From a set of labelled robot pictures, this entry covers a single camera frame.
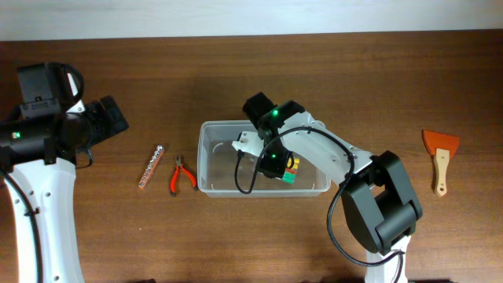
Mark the orange socket rail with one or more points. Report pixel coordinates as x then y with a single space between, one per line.
156 157

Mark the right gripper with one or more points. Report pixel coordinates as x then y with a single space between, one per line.
273 167

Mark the clear plastic container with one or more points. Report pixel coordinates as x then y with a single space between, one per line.
217 163

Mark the orange handled pliers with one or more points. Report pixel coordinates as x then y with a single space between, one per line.
180 168

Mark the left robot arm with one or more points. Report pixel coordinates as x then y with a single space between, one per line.
40 143

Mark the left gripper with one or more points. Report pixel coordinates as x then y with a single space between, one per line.
106 127

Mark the orange scraper wooden handle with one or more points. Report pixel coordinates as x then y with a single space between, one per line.
442 147

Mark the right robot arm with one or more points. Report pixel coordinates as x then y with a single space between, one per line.
380 205

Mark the clear pack coloured plugs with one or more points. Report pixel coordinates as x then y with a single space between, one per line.
291 170

